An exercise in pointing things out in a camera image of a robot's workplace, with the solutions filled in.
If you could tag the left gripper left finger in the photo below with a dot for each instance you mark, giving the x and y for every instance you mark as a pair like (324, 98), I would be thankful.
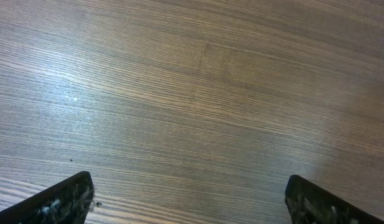
(68, 201)

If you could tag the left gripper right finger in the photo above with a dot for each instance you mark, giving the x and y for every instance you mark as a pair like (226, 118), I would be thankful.
(308, 203)

